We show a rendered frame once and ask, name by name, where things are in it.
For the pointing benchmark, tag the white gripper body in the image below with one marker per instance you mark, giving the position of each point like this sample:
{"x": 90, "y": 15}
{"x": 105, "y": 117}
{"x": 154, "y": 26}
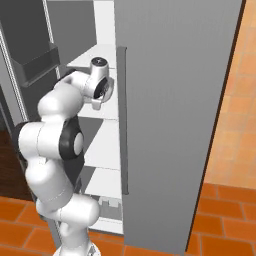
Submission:
{"x": 96, "y": 104}

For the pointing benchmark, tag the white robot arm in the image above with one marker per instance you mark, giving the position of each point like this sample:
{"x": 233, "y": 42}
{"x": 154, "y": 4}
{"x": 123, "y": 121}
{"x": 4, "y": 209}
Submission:
{"x": 50, "y": 143}

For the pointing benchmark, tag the white freezer rack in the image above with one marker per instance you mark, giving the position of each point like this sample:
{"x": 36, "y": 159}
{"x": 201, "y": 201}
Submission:
{"x": 100, "y": 51}
{"x": 105, "y": 146}
{"x": 106, "y": 183}
{"x": 106, "y": 113}

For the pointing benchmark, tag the grey open freezer door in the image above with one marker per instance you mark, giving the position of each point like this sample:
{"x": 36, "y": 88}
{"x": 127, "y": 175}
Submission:
{"x": 23, "y": 33}

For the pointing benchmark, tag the white freezer drawer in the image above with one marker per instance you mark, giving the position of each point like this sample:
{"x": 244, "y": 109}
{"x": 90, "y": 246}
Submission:
{"x": 110, "y": 213}

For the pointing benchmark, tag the dark grey door bin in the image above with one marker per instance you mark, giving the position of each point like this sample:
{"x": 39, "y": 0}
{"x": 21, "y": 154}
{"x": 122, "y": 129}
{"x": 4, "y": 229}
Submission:
{"x": 36, "y": 68}

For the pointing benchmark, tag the grey fridge door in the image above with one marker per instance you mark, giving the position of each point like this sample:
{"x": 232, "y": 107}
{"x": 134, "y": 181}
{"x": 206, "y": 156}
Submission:
{"x": 173, "y": 116}

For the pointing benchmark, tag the dark brown cabinet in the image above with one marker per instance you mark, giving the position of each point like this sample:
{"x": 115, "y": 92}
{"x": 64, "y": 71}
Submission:
{"x": 10, "y": 166}

